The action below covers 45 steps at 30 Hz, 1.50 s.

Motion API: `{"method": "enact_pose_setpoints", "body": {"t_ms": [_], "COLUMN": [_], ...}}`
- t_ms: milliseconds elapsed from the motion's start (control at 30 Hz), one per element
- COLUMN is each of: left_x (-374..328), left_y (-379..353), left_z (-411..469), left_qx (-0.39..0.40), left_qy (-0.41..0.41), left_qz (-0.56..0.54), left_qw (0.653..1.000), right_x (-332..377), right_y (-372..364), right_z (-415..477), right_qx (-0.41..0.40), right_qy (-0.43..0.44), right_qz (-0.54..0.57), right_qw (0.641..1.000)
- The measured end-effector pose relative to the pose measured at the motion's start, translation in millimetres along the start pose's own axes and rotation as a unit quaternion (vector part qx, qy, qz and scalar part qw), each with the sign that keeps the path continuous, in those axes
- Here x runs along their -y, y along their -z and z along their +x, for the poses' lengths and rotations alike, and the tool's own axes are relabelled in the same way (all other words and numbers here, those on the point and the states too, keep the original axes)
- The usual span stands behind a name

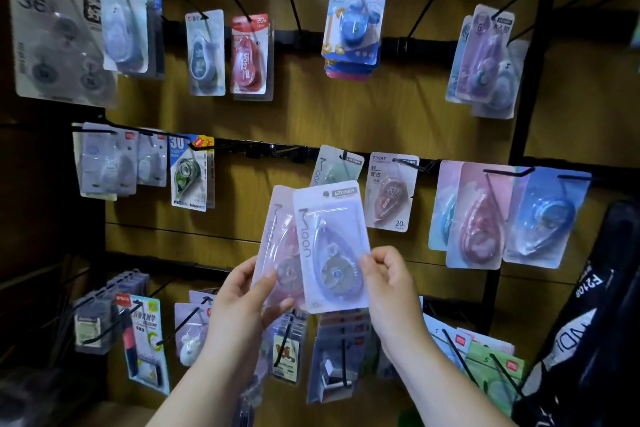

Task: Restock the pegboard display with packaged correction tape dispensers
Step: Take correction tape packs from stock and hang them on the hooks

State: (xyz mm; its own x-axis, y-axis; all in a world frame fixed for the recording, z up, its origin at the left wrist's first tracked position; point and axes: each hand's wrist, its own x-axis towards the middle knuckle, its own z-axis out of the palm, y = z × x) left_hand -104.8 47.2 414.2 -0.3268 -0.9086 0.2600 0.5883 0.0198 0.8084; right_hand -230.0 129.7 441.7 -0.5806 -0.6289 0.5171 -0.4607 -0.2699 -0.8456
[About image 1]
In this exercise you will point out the brown correction tape white card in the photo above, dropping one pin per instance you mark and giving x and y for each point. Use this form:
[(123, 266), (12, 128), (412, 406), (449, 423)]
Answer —
[(391, 194)]

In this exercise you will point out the stack of grey blue packs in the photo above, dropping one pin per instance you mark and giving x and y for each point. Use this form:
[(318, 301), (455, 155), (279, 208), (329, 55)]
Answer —
[(337, 361)]

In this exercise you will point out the person's left hand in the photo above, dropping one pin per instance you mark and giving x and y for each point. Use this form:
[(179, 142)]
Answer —
[(235, 316)]

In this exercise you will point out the green blue correction tape pack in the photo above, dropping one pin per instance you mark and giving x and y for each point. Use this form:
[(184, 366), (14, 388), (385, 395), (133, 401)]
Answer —
[(188, 176)]

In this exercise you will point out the pink card teal tape pack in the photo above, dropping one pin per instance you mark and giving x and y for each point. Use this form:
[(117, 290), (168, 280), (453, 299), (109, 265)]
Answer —
[(442, 211)]

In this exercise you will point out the light blue card stationery pack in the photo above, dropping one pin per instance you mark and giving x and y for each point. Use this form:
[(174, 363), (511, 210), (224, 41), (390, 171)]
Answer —
[(146, 346)]

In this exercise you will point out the person's right thumb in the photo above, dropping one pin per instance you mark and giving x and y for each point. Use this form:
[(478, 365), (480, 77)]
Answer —
[(369, 270)]

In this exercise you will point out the pale grey twin tape pack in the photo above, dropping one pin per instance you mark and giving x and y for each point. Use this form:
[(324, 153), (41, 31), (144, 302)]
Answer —
[(107, 161)]

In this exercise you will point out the dark packs with yellow label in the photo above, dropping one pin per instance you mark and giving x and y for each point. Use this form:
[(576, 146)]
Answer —
[(289, 349)]

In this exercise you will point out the stack of pink blue packs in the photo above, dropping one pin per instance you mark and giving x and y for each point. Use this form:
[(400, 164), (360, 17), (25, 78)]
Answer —
[(350, 71)]

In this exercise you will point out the mint green correction tape pack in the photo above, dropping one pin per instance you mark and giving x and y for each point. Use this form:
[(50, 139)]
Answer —
[(334, 167)]

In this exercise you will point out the pale lilac correction tape pack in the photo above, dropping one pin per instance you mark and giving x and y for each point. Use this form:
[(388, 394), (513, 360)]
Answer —
[(124, 26)]

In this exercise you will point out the small pale grey tape pack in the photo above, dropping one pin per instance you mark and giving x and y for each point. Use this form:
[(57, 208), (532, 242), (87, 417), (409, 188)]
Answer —
[(151, 161)]

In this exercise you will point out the lavender correction tape blister pack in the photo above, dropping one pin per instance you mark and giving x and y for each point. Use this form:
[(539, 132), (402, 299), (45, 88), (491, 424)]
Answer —
[(330, 241)]

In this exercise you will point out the person's right hand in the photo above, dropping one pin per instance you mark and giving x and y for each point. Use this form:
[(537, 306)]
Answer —
[(397, 301)]

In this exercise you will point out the green card stationery pack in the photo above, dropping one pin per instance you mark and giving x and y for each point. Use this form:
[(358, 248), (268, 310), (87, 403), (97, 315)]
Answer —
[(497, 376)]

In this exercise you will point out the person's right forearm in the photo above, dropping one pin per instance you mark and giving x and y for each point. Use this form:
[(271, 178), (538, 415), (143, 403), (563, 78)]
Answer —
[(445, 386)]

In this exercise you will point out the light blue narrow tape pack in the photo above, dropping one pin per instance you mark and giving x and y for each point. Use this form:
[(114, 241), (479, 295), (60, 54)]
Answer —
[(452, 66)]

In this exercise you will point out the white red corner card pack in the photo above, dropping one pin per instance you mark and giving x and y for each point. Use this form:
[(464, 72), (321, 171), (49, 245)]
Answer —
[(450, 336)]

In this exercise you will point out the white round tape lilac pack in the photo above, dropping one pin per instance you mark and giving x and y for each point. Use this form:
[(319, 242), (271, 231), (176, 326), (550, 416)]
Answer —
[(191, 339)]

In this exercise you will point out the yellow edged tape pack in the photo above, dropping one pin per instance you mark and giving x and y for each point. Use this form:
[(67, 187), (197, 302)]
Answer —
[(211, 176)]

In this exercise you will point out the blue card clear tape pack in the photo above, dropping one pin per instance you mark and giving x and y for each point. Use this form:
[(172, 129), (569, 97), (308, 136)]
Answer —
[(545, 219)]

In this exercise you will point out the pink card rose tape pack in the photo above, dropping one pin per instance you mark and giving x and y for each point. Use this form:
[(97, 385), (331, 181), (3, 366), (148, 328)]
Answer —
[(479, 221)]

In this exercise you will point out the black upright rack post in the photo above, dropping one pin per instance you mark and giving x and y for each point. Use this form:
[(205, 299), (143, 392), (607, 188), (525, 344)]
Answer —
[(531, 91)]

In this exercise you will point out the bright blue correction tape pack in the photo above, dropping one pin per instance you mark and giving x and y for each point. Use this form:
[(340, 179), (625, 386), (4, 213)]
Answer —
[(354, 21)]

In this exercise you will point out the purple correction tape pack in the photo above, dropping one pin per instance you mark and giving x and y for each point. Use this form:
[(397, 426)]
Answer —
[(482, 56)]

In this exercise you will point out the pink correction tape blister pack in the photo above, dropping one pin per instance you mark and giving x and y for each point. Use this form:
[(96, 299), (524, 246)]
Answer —
[(281, 246)]

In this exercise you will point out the black rack rail with hooks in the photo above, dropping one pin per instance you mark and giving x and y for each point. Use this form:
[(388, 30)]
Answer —
[(280, 149), (300, 41)]

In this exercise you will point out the person's left thumb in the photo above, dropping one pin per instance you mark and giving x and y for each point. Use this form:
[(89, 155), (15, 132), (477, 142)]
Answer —
[(266, 285)]

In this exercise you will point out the red correction tape pack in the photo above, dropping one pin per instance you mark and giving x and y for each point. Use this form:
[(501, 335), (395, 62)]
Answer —
[(249, 59)]

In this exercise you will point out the grey blue correction tape pack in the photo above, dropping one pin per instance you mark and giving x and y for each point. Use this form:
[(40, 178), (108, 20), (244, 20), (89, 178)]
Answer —
[(205, 54)]

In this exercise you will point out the stack of dark small packs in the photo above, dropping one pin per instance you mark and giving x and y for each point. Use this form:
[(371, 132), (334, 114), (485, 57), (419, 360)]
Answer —
[(97, 321)]

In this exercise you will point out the white grey correction tape pack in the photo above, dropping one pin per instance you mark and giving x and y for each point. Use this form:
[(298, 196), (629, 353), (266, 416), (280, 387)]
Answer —
[(506, 91)]

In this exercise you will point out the black printed bag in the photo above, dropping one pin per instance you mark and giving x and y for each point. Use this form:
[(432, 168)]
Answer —
[(590, 331)]

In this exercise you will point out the person's left forearm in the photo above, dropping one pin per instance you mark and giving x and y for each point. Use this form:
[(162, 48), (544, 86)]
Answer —
[(200, 391)]

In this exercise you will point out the clear plastic hanging packet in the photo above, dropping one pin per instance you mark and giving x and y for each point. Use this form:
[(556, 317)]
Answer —
[(250, 394)]

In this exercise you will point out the large grey multi tape pack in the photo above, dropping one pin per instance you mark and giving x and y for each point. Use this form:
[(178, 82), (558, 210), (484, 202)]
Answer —
[(55, 41)]

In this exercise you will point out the blue edged packs behind lilac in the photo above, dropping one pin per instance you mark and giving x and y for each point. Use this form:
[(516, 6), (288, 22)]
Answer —
[(156, 39)]

